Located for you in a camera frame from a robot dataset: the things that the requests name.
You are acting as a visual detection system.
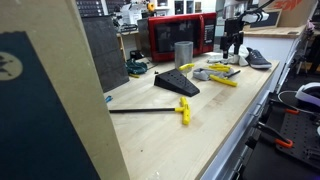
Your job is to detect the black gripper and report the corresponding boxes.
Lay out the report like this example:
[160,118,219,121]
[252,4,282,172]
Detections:
[219,18,245,61]

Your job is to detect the silver cylindrical container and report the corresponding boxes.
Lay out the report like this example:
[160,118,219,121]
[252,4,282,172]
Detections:
[174,40,194,70]

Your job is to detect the black wedge wrench stand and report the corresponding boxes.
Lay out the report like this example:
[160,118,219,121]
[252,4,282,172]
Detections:
[153,68,201,98]

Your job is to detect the white cloth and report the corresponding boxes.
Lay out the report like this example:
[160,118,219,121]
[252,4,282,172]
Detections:
[206,44,250,67]

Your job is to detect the white cabinet wooden counter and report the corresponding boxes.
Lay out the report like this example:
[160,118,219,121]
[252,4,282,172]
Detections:
[223,25,308,94]

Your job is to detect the gray canvas shoe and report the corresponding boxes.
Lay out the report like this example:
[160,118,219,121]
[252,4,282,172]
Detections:
[244,46,273,70]

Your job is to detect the cardboard box dark label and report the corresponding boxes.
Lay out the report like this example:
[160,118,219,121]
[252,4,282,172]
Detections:
[230,8,283,31]

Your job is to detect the gray cloth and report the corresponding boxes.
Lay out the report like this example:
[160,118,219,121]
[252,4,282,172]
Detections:
[192,66,234,82]

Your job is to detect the red black microwave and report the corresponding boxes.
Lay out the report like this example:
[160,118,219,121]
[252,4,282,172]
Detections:
[147,12,218,64]

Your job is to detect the white glass door cabinet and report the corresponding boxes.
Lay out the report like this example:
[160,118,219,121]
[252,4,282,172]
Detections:
[154,0,218,17]

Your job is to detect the cardboard box red print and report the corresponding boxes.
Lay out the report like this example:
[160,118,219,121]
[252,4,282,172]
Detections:
[258,0,319,29]

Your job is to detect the small black bag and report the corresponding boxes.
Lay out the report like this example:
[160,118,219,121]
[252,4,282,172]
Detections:
[129,49,145,61]

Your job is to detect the white workbench base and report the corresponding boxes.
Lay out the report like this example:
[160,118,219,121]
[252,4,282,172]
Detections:
[199,61,281,180]

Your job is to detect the wooden side table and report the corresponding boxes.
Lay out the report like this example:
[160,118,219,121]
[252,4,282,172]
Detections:
[115,29,141,63]

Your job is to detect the white lab machine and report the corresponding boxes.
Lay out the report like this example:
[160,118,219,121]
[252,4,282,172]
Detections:
[113,1,148,34]

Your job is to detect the dark gray mesh panel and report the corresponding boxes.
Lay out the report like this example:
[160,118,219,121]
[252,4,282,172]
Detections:
[81,14,130,94]

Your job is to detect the black slotted bins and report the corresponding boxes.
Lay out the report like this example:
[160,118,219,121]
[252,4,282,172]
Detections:
[75,0,105,18]

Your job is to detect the large cardboard box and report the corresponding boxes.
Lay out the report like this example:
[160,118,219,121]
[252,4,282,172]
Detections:
[0,0,131,180]

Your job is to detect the yellow handled pliers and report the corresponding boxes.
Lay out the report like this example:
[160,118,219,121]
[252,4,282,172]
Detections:
[209,69,242,88]

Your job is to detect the white cable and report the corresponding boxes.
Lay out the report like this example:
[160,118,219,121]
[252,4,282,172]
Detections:
[277,89,303,109]

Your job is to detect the long yellow T-handle wrench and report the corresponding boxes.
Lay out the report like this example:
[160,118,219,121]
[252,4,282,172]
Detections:
[108,96,192,126]

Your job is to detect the black clamp orange handle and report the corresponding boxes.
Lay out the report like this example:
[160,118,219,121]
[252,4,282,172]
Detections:
[268,99,301,116]
[253,121,295,150]

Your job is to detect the green coiled cord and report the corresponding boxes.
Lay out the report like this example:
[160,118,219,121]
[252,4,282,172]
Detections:
[124,58,149,76]

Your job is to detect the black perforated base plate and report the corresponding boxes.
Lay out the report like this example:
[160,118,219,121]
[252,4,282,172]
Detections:
[241,99,320,180]

